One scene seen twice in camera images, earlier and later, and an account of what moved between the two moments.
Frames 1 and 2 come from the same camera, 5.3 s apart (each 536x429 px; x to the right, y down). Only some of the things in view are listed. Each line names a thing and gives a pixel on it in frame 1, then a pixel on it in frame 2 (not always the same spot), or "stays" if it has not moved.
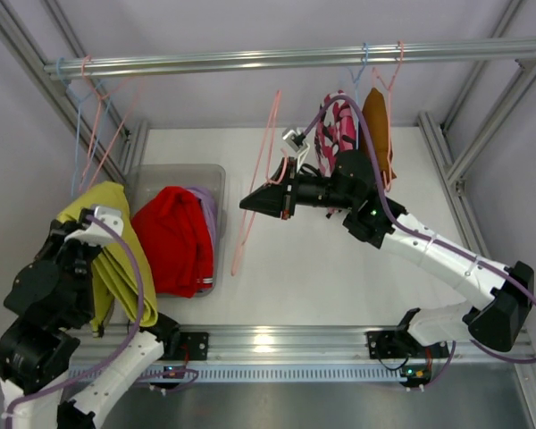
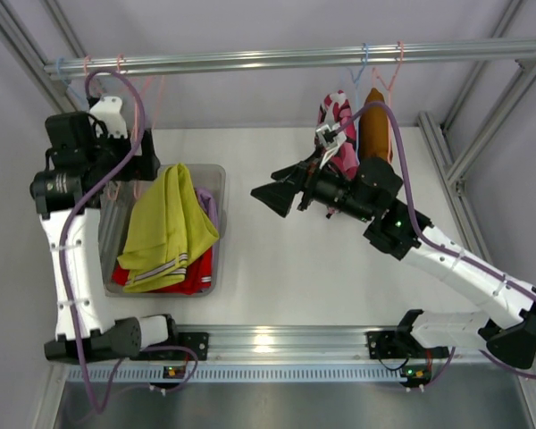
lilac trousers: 208,203 stays
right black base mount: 387,344 stays
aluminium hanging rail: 295,59 stays
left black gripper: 65,249 → 144,159
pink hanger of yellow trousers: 252,219 → 114,189
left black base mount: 197,345 stays
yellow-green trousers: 114,276 → 168,230
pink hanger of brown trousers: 389,89 stays
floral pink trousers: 336,130 stays
